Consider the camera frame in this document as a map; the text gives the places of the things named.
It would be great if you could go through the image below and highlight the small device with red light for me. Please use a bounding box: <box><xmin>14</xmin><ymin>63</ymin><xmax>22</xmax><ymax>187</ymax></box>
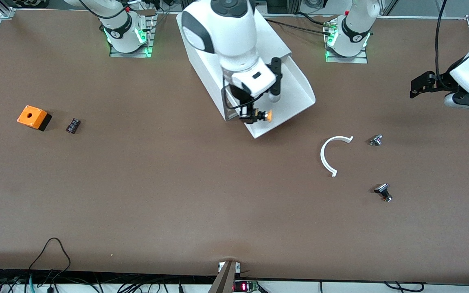
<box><xmin>234</xmin><ymin>280</ymin><xmax>259</xmax><ymax>293</ymax></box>

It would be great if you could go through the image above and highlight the orange box with black base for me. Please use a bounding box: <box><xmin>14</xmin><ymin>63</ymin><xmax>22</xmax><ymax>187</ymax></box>
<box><xmin>17</xmin><ymin>105</ymin><xmax>53</xmax><ymax>131</ymax></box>

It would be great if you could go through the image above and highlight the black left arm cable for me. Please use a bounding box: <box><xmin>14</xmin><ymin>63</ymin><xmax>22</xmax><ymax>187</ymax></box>
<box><xmin>434</xmin><ymin>0</ymin><xmax>451</xmax><ymax>88</ymax></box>

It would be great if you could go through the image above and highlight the black cable to arm base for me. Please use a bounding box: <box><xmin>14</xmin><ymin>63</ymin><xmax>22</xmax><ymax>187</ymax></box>
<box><xmin>265</xmin><ymin>18</ymin><xmax>333</xmax><ymax>36</ymax></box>

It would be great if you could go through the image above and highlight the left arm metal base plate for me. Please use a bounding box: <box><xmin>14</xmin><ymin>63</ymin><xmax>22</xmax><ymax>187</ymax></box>
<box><xmin>325</xmin><ymin>48</ymin><xmax>368</xmax><ymax>64</ymax></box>

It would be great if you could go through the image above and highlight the white semicircular bracket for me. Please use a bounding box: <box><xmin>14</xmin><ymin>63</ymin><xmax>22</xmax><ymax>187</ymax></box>
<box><xmin>320</xmin><ymin>136</ymin><xmax>354</xmax><ymax>178</ymax></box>

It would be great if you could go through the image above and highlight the black switch with grey cap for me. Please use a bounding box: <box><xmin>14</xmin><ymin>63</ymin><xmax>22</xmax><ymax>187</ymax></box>
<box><xmin>374</xmin><ymin>183</ymin><xmax>393</xmax><ymax>203</ymax></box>

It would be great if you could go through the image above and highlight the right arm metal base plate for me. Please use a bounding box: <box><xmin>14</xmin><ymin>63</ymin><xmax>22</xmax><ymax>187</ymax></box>
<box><xmin>110</xmin><ymin>14</ymin><xmax>156</xmax><ymax>58</ymax></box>

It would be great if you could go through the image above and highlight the thin black looped cable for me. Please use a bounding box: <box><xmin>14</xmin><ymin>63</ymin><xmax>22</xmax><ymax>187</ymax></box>
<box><xmin>28</xmin><ymin>238</ymin><xmax>72</xmax><ymax>281</ymax></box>

